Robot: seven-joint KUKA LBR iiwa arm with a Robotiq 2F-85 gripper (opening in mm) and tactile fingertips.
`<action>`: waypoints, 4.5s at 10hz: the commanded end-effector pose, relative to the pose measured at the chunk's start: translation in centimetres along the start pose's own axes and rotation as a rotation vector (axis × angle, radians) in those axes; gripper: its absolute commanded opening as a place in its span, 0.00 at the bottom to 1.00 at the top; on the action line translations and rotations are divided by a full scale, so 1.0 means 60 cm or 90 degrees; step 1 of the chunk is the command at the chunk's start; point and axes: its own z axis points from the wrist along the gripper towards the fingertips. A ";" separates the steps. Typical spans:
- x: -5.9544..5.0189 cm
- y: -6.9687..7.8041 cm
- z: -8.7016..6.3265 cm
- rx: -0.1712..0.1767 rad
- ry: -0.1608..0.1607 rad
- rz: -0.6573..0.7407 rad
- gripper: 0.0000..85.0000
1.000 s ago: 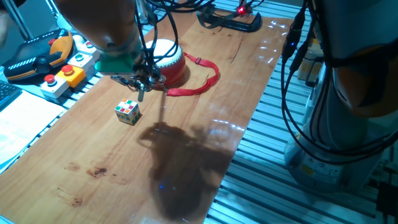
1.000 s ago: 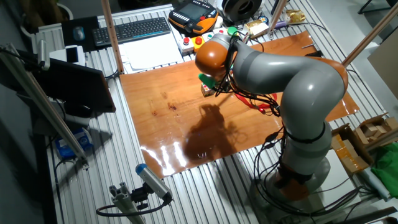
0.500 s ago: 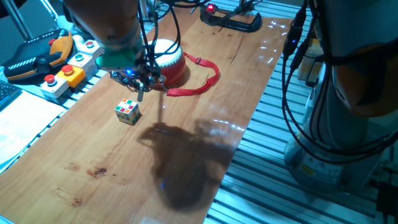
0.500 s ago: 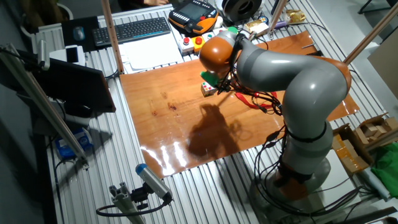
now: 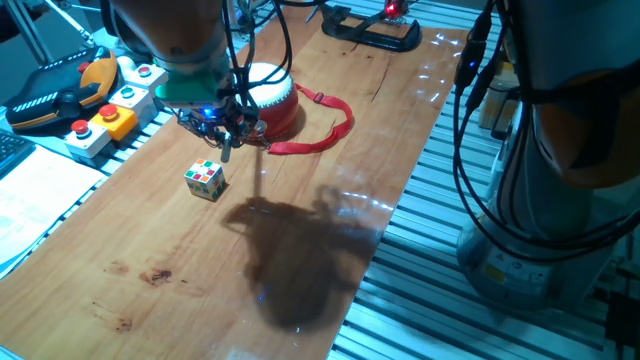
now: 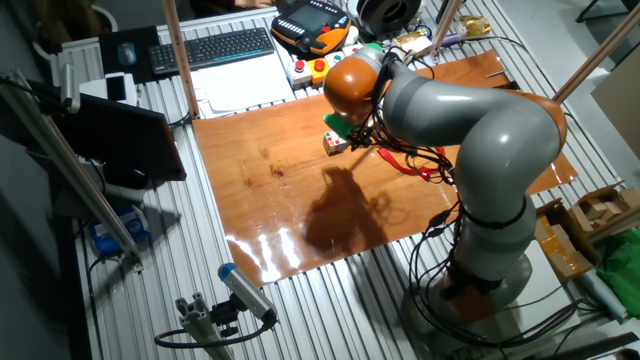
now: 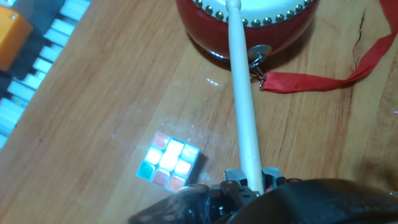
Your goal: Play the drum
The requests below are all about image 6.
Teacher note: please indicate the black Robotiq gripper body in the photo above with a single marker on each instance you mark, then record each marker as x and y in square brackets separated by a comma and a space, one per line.
[361, 136]

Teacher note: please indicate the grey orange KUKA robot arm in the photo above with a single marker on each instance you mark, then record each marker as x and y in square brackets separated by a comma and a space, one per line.
[500, 135]

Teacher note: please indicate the white Rubik's cube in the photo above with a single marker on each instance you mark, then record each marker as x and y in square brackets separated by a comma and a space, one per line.
[334, 144]

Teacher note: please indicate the yellow box red button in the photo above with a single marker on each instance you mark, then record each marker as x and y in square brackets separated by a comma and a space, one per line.
[319, 70]

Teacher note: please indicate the white box green button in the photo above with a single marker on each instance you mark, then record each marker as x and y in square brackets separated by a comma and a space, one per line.
[336, 59]

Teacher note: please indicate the white box red button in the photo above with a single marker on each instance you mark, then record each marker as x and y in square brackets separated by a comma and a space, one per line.
[352, 49]
[299, 75]

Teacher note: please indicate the yellow box big green button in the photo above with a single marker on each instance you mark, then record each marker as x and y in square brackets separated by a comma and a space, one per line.
[375, 46]

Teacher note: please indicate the small white round object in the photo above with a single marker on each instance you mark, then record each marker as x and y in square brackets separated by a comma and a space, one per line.
[351, 35]

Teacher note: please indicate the gold white carton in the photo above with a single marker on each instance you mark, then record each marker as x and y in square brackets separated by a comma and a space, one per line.
[412, 42]

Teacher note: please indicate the blue round tape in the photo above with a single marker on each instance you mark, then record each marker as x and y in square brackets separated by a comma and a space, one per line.
[423, 32]

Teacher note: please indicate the black round spool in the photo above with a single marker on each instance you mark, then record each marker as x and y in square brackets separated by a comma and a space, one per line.
[390, 15]

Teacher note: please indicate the black orange teach pendant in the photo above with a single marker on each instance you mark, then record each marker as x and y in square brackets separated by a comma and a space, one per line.
[310, 22]

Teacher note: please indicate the white paper stack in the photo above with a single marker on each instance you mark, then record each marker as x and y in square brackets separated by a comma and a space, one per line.
[240, 85]

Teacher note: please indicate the purple marker pen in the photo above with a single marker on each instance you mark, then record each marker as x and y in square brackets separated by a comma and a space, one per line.
[452, 40]

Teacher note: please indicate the glossy wood-pattern mat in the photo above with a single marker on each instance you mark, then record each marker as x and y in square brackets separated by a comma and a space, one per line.
[250, 225]

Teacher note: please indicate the short metal rod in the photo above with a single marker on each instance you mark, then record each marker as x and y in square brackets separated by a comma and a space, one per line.
[495, 74]

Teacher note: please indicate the gold foil packet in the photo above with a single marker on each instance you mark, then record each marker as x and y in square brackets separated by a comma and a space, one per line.
[475, 26]

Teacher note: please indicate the black computer keyboard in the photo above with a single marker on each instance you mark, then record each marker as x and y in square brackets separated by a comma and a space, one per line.
[210, 50]

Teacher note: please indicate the brown taped cardboard box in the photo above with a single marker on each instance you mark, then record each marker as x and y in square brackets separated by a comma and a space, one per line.
[565, 255]

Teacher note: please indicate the black monitor screen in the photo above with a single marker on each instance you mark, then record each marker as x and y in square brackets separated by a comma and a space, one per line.
[120, 135]

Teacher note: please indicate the grey computer mouse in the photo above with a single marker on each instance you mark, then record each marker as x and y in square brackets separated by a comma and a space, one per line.
[127, 53]

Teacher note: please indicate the cardboard box wooden blocks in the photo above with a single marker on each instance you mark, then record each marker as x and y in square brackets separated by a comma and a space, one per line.
[600, 207]

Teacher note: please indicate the white smartphone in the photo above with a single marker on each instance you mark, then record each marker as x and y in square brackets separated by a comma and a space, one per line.
[116, 87]

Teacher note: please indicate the brown board panel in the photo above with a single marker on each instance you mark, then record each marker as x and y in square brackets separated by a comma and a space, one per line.
[620, 110]

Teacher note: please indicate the blue plastic packet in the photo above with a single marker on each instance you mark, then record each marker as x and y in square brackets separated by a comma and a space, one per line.
[117, 232]

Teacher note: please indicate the black mouse pad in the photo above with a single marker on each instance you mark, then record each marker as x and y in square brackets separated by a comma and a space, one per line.
[107, 67]

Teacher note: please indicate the white flat box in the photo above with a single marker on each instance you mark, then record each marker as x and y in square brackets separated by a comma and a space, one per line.
[90, 90]

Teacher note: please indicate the long aluminium diagonal bar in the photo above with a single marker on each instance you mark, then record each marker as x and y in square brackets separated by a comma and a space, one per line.
[75, 177]

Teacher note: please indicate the white rolled tube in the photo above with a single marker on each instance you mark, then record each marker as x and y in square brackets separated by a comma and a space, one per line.
[602, 295]

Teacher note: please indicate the green cloth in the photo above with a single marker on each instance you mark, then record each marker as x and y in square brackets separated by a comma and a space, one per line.
[622, 275]

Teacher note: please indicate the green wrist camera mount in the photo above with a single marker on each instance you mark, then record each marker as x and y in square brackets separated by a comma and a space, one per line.
[337, 125]

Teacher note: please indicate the silver metal post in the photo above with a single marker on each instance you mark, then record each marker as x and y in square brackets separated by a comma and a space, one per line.
[445, 25]

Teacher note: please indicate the silver camera blue cap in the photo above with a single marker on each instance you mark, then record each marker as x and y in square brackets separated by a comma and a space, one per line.
[245, 290]

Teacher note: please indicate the wooden post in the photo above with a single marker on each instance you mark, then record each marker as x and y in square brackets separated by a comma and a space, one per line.
[600, 50]
[180, 55]

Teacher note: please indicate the black camera bracket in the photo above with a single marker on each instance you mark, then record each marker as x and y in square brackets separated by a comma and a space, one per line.
[225, 315]

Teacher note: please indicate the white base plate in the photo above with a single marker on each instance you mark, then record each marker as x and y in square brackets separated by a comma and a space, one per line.
[547, 290]

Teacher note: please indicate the aluminium profile mount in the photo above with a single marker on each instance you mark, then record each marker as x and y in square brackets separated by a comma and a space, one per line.
[200, 325]

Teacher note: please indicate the small silver camera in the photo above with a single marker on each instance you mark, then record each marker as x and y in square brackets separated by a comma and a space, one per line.
[69, 87]

